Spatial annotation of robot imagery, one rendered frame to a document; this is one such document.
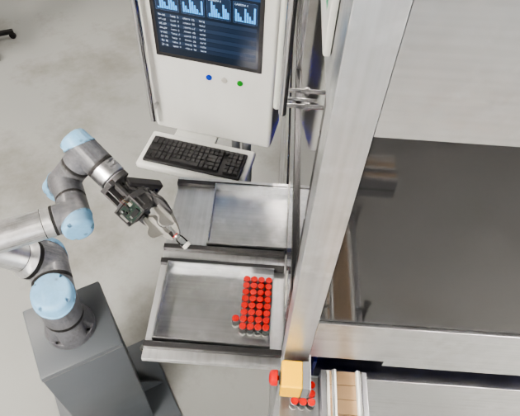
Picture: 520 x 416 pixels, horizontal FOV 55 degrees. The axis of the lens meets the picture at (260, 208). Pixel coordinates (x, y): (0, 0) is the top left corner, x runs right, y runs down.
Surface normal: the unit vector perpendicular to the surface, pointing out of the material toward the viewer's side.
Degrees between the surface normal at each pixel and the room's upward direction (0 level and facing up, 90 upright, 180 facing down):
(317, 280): 90
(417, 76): 90
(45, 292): 8
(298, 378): 0
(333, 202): 90
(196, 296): 0
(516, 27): 90
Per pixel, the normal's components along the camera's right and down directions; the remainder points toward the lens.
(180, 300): 0.04, -0.62
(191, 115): -0.25, 0.75
